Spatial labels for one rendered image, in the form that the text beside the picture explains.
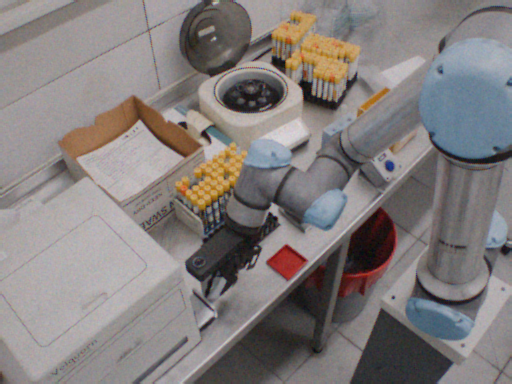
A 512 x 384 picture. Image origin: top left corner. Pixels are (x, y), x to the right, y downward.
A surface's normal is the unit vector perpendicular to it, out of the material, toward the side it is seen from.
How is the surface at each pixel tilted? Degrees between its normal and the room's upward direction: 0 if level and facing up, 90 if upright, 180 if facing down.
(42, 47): 90
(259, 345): 0
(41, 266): 0
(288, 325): 0
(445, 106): 82
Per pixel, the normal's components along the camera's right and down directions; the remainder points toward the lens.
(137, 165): 0.02, -0.64
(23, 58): 0.72, 0.53
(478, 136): -0.54, 0.55
